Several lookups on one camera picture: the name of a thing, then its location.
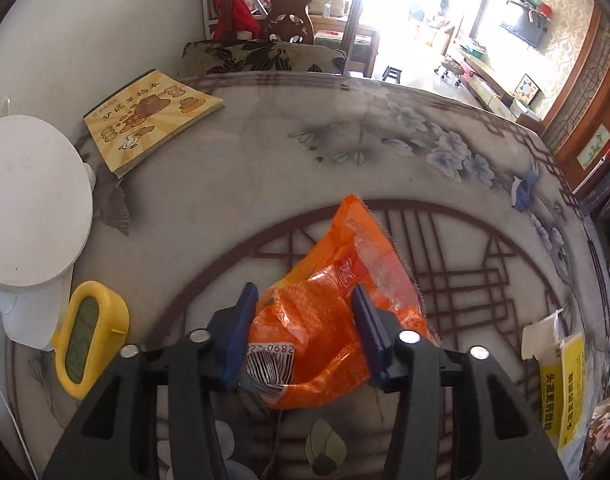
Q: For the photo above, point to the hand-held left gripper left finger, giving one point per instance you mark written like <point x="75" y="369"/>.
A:
<point x="237" y="332"/>

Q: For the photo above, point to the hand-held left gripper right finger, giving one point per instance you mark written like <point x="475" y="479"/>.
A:
<point x="370" y="332"/>

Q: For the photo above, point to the orange snack bag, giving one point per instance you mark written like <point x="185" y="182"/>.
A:
<point x="335" y="280"/>

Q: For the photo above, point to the yellow medicine box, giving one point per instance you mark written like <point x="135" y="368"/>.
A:
<point x="567" y="385"/>

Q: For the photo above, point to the pink white wrapper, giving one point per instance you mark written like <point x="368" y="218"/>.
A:
<point x="602" y="425"/>

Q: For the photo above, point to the yellow digital timer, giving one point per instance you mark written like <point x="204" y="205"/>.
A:
<point x="87" y="335"/>

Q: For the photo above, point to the yellow cartoon notebook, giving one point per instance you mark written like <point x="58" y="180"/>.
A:
<point x="150" y="120"/>

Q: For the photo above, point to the white desk lamp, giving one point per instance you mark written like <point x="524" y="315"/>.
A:
<point x="30" y="210"/>

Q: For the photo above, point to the small black stool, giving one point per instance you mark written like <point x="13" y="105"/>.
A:
<point x="392" y="74"/>

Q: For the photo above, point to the television cabinet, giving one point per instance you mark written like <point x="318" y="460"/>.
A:
<point x="485" y="82"/>

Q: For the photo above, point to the floral seat cushion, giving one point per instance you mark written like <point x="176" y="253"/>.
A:
<point x="265" y="57"/>

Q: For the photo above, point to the round wheeled stool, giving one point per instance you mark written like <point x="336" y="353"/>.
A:
<point x="447" y="66"/>

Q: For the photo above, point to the framed geometric picture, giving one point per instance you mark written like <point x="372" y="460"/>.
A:
<point x="528" y="89"/>

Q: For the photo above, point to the red cloth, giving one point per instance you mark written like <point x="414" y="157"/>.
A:
<point x="240" y="12"/>

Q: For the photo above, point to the wooden sofa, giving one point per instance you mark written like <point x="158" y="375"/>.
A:
<point x="330" y="7"/>

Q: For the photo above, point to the short wall scroll painting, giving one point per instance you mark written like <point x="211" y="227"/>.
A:
<point x="592" y="145"/>

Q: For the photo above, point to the wall television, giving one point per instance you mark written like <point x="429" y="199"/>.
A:
<point x="522" y="25"/>

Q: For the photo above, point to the wall shelf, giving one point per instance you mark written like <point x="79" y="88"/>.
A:
<point x="535" y="1"/>

